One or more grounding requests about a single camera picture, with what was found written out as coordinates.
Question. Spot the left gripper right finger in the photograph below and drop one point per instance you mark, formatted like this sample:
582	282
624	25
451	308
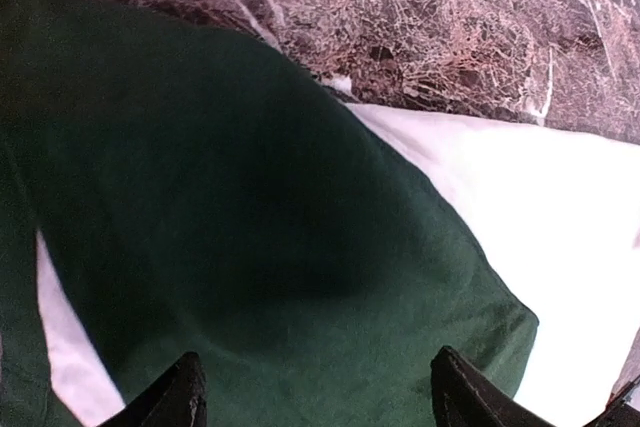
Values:
463	396

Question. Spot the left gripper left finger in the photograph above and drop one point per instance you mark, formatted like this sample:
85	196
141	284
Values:
175	399

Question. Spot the white and green raglan shirt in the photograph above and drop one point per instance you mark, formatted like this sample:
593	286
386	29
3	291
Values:
170	188

